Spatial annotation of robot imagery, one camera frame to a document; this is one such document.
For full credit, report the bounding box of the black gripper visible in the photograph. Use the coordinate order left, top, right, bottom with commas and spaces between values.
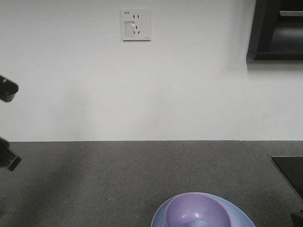
0, 76, 21, 171

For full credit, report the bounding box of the purple plastic bowl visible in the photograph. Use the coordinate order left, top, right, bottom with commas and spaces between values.
165, 192, 232, 227

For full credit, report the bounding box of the light blue plastic spoon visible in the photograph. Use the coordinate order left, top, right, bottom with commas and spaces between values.
185, 220, 210, 227

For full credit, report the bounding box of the light blue plastic plate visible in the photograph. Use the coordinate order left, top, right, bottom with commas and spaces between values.
151, 192, 255, 227

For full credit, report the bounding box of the black induction cooktop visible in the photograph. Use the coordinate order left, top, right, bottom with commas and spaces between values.
271, 156, 303, 199

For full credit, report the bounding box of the white wall power socket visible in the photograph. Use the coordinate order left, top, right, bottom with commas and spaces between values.
120, 9, 152, 42

